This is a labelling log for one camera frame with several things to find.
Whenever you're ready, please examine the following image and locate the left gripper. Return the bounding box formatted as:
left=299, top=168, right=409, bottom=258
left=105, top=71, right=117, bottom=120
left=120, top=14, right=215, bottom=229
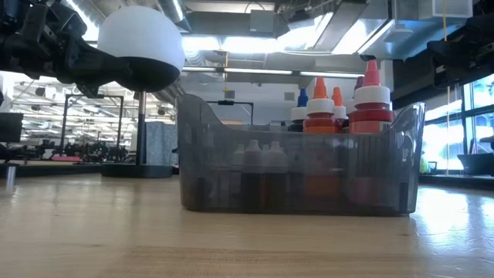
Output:
left=26, top=2, right=133, bottom=98

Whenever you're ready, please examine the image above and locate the dark translucent plastic bin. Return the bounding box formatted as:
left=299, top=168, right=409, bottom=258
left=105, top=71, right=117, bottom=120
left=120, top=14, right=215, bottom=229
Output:
left=176, top=93, right=426, bottom=217

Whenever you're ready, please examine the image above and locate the small dark navy dropper bottle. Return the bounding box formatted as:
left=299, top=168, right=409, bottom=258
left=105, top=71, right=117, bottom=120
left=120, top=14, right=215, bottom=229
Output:
left=242, top=139, right=264, bottom=209

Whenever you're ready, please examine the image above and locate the large blue-capped colouring bottle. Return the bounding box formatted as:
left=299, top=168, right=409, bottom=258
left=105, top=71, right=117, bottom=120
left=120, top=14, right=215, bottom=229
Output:
left=288, top=87, right=310, bottom=133

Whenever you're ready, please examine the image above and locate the large orange-capped colouring bottle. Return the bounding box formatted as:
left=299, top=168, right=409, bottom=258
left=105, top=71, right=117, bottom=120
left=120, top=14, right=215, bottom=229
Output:
left=303, top=76, right=340, bottom=202

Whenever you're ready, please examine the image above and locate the large purple-capped colouring bottle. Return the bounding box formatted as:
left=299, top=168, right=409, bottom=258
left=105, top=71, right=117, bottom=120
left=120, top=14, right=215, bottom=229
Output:
left=345, top=76, right=366, bottom=117

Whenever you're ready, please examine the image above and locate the white globe table lamp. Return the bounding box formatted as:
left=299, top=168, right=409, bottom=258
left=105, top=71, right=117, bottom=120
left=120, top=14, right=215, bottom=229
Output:
left=96, top=5, right=186, bottom=178

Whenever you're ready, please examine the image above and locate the grey-blue fabric partition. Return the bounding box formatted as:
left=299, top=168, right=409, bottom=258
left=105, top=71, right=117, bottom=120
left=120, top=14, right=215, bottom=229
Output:
left=145, top=121, right=179, bottom=167

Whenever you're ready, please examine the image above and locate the black monitor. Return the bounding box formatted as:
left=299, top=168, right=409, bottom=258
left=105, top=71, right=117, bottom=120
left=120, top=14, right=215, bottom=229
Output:
left=0, top=112, right=24, bottom=144

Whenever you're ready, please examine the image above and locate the black gantry frame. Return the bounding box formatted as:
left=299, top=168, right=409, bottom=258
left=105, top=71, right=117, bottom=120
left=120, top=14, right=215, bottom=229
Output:
left=206, top=100, right=255, bottom=127
left=63, top=94, right=125, bottom=163

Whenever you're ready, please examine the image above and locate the black aluminium table frame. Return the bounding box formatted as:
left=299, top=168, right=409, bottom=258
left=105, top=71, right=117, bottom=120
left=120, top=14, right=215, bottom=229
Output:
left=0, top=161, right=494, bottom=191

